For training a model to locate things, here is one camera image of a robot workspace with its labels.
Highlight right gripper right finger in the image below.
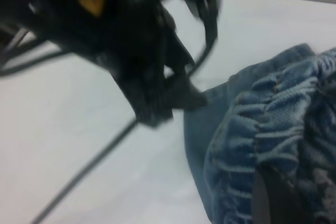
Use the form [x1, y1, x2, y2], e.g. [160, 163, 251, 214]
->
[312, 167, 336, 211]

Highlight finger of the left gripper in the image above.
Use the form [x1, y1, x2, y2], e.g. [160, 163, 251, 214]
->
[167, 74, 209, 111]
[123, 79, 175, 130]

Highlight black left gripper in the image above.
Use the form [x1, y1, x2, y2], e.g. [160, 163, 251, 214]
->
[25, 0, 196, 104]

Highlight blue denim shorts with print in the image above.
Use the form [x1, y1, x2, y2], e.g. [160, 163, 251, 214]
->
[182, 42, 336, 224]

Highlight looped black cable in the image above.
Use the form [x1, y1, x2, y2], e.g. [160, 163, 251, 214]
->
[187, 0, 224, 79]

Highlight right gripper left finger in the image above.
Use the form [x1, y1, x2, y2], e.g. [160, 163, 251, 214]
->
[251, 166, 302, 224]

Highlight long black cable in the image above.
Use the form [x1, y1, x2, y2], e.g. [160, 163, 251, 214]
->
[31, 118, 140, 224]

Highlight thin black cable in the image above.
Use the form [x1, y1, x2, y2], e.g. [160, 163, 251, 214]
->
[0, 24, 69, 78]

